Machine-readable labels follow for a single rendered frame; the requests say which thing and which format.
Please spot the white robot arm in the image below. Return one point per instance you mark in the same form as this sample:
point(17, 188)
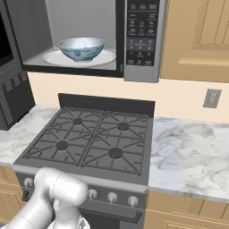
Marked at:
point(64, 188)

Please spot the white microwave turntable plate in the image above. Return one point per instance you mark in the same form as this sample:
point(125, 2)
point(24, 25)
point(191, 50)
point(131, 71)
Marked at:
point(104, 58)

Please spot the white and blue patterned bowl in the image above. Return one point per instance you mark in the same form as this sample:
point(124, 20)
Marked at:
point(81, 49)

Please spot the black and silver microwave oven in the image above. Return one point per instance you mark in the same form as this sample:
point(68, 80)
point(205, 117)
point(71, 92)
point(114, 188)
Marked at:
point(143, 35)

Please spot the dark grey gas hob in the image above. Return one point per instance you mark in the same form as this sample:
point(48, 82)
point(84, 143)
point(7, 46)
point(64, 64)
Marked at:
point(98, 140)

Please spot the white hob knob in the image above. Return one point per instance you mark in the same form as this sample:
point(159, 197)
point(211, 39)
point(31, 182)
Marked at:
point(28, 182)
point(133, 201)
point(112, 197)
point(92, 193)

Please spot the light wooden drawer front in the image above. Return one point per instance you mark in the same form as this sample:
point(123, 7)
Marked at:
point(184, 207)

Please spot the light wooden base cupboard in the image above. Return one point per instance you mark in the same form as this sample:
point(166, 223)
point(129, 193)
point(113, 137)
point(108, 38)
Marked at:
point(9, 193)

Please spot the grey wall socket plate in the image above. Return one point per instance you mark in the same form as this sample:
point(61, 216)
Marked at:
point(212, 98)

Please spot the light wooden wall cupboard door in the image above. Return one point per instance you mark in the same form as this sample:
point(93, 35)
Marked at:
point(196, 38)

